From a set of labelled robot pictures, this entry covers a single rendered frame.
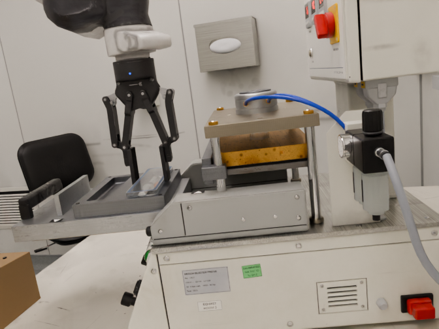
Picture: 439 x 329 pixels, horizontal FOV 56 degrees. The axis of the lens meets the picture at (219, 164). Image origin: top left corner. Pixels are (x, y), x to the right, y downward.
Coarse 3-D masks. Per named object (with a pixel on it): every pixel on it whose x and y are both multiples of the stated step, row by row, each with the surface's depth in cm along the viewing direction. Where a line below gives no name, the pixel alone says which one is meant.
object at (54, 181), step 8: (48, 184) 84; (56, 184) 87; (32, 192) 79; (40, 192) 80; (48, 192) 83; (56, 192) 89; (24, 200) 75; (32, 200) 77; (40, 200) 80; (24, 208) 75; (24, 216) 76; (32, 216) 76
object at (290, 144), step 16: (224, 144) 76; (240, 144) 74; (256, 144) 72; (272, 144) 70; (288, 144) 68; (304, 144) 68; (224, 160) 69; (240, 160) 69; (256, 160) 69; (272, 160) 68; (288, 160) 69; (304, 160) 69
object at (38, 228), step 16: (64, 192) 77; (80, 192) 84; (176, 192) 81; (48, 208) 81; (64, 208) 76; (16, 224) 74; (32, 224) 73; (48, 224) 72; (64, 224) 72; (80, 224) 72; (96, 224) 72; (112, 224) 72; (128, 224) 71; (144, 224) 71; (16, 240) 73; (32, 240) 73
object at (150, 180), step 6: (150, 168) 90; (156, 168) 89; (162, 168) 88; (144, 174) 85; (150, 174) 84; (156, 174) 83; (162, 174) 83; (138, 180) 80; (144, 180) 80; (150, 180) 79; (156, 180) 78; (162, 180) 78; (132, 186) 76; (138, 186) 76; (144, 186) 75; (150, 186) 74; (156, 186) 74; (132, 192) 72
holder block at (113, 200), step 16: (112, 176) 91; (128, 176) 90; (176, 176) 85; (96, 192) 79; (112, 192) 84; (160, 192) 73; (80, 208) 72; (96, 208) 72; (112, 208) 72; (128, 208) 72; (144, 208) 72; (160, 208) 72
